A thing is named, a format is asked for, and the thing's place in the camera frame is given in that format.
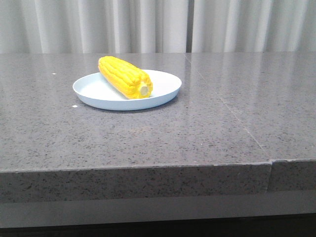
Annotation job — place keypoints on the yellow corn cob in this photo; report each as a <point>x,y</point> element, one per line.
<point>128,79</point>

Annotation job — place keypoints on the light blue round plate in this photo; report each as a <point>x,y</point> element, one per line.
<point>94,90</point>

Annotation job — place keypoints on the white pleated curtain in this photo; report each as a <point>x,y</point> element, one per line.
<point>168,26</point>

